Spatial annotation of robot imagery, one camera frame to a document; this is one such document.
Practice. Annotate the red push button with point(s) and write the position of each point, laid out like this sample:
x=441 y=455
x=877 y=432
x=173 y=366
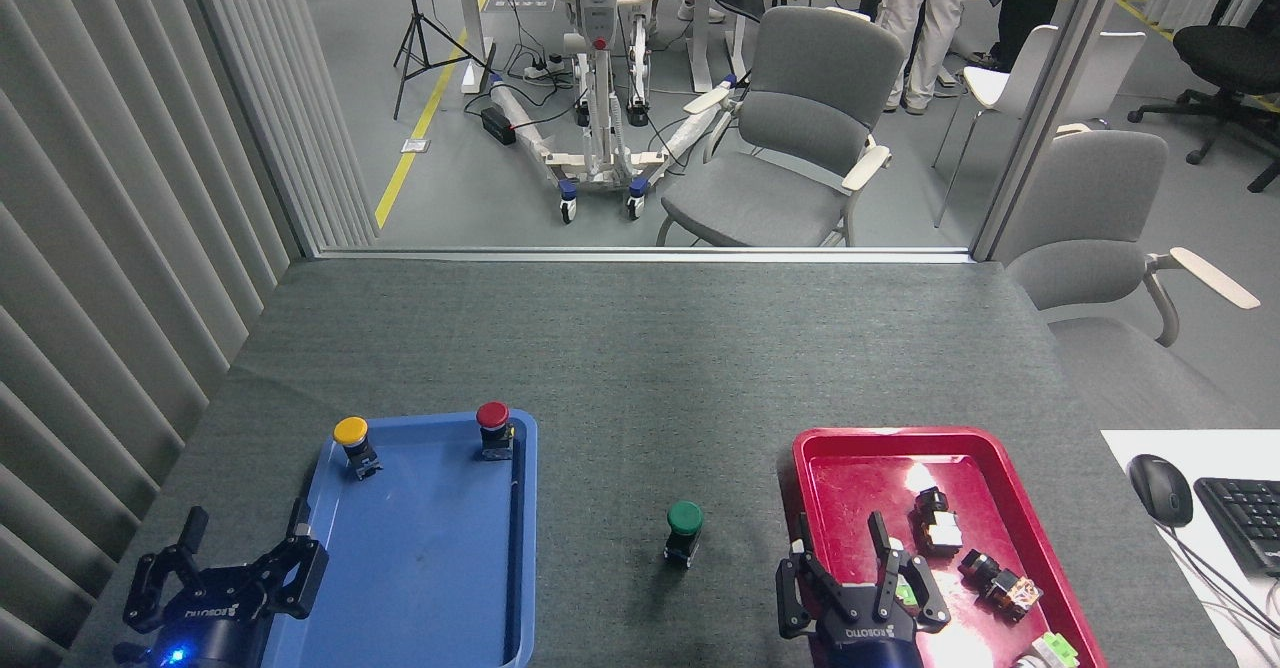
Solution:
x=493 y=426

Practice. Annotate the silver post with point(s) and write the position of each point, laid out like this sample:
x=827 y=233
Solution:
x=1050 y=98

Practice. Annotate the white power strip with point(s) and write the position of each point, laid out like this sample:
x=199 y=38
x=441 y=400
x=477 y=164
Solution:
x=545 y=70

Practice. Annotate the green push button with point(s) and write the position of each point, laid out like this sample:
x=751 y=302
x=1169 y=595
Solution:
x=684 y=523

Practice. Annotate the silver and green switch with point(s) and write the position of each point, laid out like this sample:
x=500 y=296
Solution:
x=905 y=593

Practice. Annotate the person in white trousers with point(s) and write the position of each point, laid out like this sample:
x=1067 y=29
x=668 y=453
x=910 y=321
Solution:
x=930 y=18

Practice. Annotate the black power adapter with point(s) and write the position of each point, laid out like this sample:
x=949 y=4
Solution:
x=497 y=125

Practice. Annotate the blue plastic tray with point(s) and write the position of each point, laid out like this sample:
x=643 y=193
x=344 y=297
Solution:
x=440 y=548

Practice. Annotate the black and white switch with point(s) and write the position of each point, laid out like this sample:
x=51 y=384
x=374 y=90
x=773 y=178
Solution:
x=935 y=523

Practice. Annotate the black and orange switch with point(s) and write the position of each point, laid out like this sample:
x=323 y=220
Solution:
x=1005 y=586

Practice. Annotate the white and green switch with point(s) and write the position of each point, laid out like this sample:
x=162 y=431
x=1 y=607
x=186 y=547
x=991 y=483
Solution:
x=1050 y=650

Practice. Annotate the red plastic tray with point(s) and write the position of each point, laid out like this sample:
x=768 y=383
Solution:
x=860 y=488

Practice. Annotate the white stand on wheels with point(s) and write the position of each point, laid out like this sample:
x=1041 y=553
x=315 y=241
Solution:
x=600 y=88

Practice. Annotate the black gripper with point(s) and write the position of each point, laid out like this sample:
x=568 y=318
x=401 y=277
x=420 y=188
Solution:
x=215 y=628
x=868 y=638

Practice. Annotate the grey chair with cream armrests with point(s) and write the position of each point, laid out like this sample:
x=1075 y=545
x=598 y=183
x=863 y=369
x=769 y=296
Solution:
x=800 y=118
x=1090 y=238

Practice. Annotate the white plastic chair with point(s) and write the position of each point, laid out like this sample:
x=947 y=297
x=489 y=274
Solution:
x=1010 y=78

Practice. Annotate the black keyboard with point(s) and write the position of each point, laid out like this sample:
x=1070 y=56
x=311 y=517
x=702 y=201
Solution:
x=1245 y=523

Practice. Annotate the black office chair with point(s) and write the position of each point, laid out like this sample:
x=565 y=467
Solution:
x=1230 y=53

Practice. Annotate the black tripod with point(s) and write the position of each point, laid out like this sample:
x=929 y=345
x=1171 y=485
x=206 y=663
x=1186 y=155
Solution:
x=418 y=33

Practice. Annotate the yellow push button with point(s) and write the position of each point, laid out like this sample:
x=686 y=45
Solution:
x=352 y=438

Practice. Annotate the black computer mouse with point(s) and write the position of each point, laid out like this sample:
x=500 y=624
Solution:
x=1160 y=488

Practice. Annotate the white side table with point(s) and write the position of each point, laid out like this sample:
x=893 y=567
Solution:
x=1200 y=588

